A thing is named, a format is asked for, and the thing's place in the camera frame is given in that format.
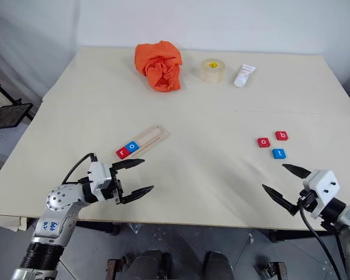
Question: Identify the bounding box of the clear tape roll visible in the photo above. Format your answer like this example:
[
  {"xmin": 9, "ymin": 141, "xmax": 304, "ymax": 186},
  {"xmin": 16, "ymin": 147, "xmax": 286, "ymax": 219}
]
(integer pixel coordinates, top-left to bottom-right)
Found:
[{"xmin": 199, "ymin": 57, "xmax": 226, "ymax": 83}]

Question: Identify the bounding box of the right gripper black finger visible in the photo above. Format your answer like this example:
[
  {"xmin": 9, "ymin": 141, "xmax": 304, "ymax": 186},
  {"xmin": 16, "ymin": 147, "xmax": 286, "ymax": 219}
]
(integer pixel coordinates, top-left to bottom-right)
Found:
[
  {"xmin": 261, "ymin": 183, "xmax": 300, "ymax": 216},
  {"xmin": 281, "ymin": 163, "xmax": 312, "ymax": 180}
]

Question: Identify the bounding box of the blue letter tile o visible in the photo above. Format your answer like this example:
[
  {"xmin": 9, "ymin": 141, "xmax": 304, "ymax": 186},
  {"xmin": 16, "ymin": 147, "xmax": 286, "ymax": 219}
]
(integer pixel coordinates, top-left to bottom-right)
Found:
[{"xmin": 124, "ymin": 141, "xmax": 141, "ymax": 155}]

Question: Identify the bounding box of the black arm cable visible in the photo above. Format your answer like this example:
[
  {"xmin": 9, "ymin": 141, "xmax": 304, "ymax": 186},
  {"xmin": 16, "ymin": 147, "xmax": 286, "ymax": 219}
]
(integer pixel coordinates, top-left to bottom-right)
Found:
[
  {"xmin": 297, "ymin": 198, "xmax": 347, "ymax": 280},
  {"xmin": 60, "ymin": 152, "xmax": 99, "ymax": 185}
]

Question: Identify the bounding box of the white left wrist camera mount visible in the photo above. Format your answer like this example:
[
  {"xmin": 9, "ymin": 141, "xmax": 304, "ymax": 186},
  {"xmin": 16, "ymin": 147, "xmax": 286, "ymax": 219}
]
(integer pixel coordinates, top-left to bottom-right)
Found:
[{"xmin": 87, "ymin": 161, "xmax": 114, "ymax": 202}]

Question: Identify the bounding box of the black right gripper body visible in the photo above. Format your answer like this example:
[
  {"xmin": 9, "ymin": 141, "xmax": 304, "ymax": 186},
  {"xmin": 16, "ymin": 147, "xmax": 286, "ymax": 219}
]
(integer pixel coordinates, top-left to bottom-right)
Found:
[{"xmin": 291, "ymin": 188, "xmax": 318, "ymax": 216}]

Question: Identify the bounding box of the red letter tile o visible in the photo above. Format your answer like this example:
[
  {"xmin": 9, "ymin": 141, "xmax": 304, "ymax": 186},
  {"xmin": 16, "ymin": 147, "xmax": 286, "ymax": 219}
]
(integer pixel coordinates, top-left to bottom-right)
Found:
[{"xmin": 255, "ymin": 136, "xmax": 272, "ymax": 149}]

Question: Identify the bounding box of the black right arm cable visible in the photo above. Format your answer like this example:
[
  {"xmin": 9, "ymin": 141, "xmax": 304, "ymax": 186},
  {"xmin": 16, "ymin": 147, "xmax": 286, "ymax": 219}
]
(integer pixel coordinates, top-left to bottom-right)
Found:
[{"xmin": 297, "ymin": 198, "xmax": 347, "ymax": 280}]

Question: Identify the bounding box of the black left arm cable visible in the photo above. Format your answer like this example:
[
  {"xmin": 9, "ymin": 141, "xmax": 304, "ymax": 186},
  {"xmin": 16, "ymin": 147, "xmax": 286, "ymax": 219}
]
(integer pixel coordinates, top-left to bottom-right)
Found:
[{"xmin": 60, "ymin": 152, "xmax": 99, "ymax": 185}]

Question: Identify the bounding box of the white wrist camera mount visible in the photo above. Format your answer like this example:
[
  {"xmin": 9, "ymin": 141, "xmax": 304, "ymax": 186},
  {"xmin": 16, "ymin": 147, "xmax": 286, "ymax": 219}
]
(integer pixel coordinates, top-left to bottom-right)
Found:
[
  {"xmin": 87, "ymin": 161, "xmax": 114, "ymax": 202},
  {"xmin": 302, "ymin": 169, "xmax": 338, "ymax": 218}
]

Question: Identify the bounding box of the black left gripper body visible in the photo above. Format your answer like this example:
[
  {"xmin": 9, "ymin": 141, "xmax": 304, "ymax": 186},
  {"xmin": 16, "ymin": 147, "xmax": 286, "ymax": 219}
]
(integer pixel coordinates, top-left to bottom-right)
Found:
[{"xmin": 102, "ymin": 163, "xmax": 126, "ymax": 205}]

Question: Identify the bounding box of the brown metal frame piece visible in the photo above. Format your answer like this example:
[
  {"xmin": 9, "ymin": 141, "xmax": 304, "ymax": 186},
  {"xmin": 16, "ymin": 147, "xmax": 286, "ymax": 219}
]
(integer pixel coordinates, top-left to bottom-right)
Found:
[
  {"xmin": 255, "ymin": 261, "xmax": 288, "ymax": 280},
  {"xmin": 107, "ymin": 256, "xmax": 127, "ymax": 280}
]

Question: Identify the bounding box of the black table frame bar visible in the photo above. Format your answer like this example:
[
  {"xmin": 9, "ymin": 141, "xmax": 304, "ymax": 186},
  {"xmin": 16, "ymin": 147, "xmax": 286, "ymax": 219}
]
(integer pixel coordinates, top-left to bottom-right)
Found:
[{"xmin": 75, "ymin": 220, "xmax": 120, "ymax": 236}]

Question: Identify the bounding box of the white squeeze tube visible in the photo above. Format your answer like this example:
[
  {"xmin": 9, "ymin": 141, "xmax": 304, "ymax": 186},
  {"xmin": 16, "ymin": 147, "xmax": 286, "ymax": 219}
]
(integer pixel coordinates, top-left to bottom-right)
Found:
[{"xmin": 233, "ymin": 63, "xmax": 257, "ymax": 88}]

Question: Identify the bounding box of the red letter tile r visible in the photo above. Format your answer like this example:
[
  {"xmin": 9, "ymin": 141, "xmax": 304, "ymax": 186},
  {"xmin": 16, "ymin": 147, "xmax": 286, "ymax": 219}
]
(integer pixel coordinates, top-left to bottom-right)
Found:
[{"xmin": 115, "ymin": 146, "xmax": 131, "ymax": 160}]

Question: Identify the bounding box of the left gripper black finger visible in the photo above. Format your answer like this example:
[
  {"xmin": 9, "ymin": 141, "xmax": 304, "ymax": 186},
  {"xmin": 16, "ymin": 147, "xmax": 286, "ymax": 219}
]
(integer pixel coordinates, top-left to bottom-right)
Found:
[
  {"xmin": 112, "ymin": 158, "xmax": 146, "ymax": 173},
  {"xmin": 119, "ymin": 185, "xmax": 155, "ymax": 205}
]

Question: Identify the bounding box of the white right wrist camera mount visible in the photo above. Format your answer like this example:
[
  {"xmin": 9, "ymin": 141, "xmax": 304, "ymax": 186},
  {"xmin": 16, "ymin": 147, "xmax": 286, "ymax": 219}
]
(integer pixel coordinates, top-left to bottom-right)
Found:
[{"xmin": 302, "ymin": 169, "xmax": 338, "ymax": 218}]

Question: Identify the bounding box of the blue letter tile t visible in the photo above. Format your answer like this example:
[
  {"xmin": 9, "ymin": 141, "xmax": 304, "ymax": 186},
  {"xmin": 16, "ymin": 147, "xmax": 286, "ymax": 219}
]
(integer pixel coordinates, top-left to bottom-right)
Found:
[{"xmin": 271, "ymin": 148, "xmax": 288, "ymax": 160}]

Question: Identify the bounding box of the black flat panel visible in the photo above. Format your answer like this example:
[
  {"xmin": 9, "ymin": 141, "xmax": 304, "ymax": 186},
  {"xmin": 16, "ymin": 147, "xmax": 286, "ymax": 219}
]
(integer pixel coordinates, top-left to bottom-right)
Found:
[{"xmin": 0, "ymin": 102, "xmax": 34, "ymax": 131}]

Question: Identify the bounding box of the dark rounded shape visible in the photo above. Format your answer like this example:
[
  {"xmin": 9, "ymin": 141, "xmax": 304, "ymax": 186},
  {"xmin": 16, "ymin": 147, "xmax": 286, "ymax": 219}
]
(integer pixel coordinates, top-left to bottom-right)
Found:
[
  {"xmin": 204, "ymin": 251, "xmax": 235, "ymax": 280},
  {"xmin": 135, "ymin": 250, "xmax": 173, "ymax": 280}
]

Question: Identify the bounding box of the wooden letter tray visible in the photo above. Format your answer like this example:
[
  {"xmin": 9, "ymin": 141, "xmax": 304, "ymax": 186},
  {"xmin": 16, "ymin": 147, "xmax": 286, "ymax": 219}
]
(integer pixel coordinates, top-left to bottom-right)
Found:
[{"xmin": 128, "ymin": 125, "xmax": 170, "ymax": 157}]

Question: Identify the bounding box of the crumpled orange cloth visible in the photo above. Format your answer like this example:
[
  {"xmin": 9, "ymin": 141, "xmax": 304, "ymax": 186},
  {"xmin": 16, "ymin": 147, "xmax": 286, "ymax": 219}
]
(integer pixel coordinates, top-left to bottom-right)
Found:
[{"xmin": 134, "ymin": 41, "xmax": 184, "ymax": 92}]

